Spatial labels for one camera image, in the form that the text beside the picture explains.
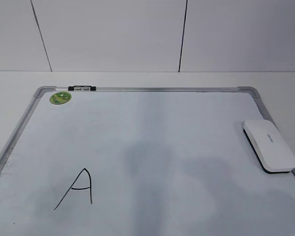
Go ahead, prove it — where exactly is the white whiteboard eraser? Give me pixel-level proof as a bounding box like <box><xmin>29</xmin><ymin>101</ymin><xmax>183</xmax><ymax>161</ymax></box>
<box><xmin>243</xmin><ymin>119</ymin><xmax>295</xmax><ymax>174</ymax></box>

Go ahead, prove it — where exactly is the white whiteboard with grey frame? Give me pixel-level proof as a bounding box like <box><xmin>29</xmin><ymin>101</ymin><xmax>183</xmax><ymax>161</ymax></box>
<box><xmin>0</xmin><ymin>87</ymin><xmax>295</xmax><ymax>236</ymax></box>

